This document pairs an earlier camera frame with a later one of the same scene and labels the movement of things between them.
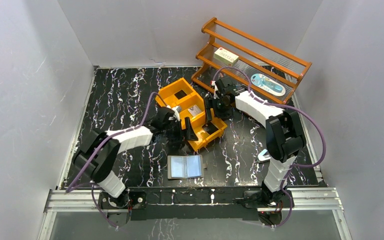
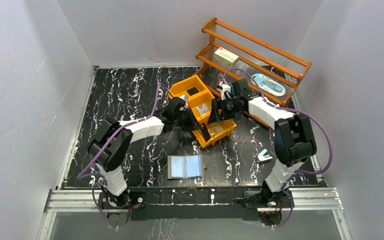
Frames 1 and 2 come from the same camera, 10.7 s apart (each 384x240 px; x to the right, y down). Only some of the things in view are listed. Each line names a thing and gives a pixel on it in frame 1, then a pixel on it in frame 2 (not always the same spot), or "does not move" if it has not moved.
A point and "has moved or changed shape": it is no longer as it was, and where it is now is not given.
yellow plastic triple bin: x=182 y=94 has moved or changed shape
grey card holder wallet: x=185 y=166 does not move
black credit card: x=180 y=94 to x=192 y=91
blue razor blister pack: x=268 y=84 does not move
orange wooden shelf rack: x=252 y=64 does not move
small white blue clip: x=264 y=156 does not move
